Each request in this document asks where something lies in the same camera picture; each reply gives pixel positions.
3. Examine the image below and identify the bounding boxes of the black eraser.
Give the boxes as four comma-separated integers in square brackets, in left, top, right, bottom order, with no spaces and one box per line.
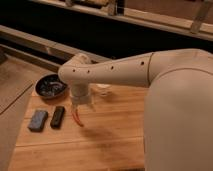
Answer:
[50,106,65,129]

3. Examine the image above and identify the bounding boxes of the white ceramic cup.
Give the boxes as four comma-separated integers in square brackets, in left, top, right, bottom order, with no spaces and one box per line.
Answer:
[97,84,110,97]

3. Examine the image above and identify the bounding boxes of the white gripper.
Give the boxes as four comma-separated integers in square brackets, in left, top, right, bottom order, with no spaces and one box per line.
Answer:
[70,84,92,106]

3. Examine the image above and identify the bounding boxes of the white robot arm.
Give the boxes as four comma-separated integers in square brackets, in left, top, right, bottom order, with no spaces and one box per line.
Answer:
[58,49,213,171]

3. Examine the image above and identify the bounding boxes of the wooden cutting board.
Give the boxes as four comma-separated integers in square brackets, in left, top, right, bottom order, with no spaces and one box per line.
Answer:
[8,85,147,171]

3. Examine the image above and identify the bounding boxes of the blue sponge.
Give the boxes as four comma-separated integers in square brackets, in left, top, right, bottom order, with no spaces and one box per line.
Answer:
[28,110,48,132]

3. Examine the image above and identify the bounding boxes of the dark ceramic bowl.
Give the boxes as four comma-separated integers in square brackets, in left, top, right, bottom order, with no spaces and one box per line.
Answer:
[35,74,68,99]

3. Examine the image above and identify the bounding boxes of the red chili pepper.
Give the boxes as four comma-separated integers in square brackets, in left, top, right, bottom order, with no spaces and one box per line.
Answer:
[72,108,84,127]

